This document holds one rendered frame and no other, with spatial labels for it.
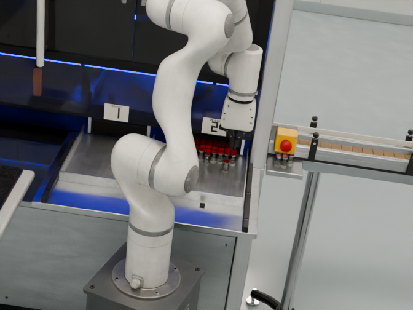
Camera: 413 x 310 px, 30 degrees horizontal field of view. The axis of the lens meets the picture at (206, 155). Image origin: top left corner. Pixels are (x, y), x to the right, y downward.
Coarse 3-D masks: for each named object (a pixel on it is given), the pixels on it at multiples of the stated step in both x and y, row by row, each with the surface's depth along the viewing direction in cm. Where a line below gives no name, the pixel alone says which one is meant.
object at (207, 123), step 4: (204, 120) 263; (208, 120) 262; (212, 120) 262; (216, 120) 262; (220, 120) 262; (204, 124) 263; (208, 124) 263; (212, 124) 263; (204, 128) 264; (208, 128) 264; (216, 128) 264; (204, 132) 265; (208, 132) 265; (212, 132) 265; (216, 132) 264; (220, 132) 264; (224, 132) 264
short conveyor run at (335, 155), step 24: (312, 144) 274; (336, 144) 282; (360, 144) 277; (384, 144) 286; (408, 144) 282; (312, 168) 280; (336, 168) 279; (360, 168) 279; (384, 168) 278; (408, 168) 276
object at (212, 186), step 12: (240, 156) 276; (204, 168) 266; (216, 168) 267; (240, 168) 269; (204, 180) 259; (216, 180) 260; (228, 180) 260; (240, 180) 261; (192, 192) 246; (204, 192) 246; (216, 192) 253; (228, 192) 254; (240, 192) 255; (228, 204) 247; (240, 204) 247
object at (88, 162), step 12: (84, 132) 278; (84, 144) 271; (96, 144) 272; (108, 144) 273; (72, 156) 262; (84, 156) 263; (96, 156) 264; (108, 156) 265; (72, 168) 256; (84, 168) 257; (96, 168) 258; (108, 168) 258; (60, 180) 249; (72, 180) 248; (84, 180) 248; (96, 180) 247; (108, 180) 247
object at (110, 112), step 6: (108, 108) 264; (114, 108) 263; (120, 108) 263; (126, 108) 263; (108, 114) 265; (114, 114) 265; (120, 114) 264; (126, 114) 264; (114, 120) 266; (120, 120) 265; (126, 120) 265
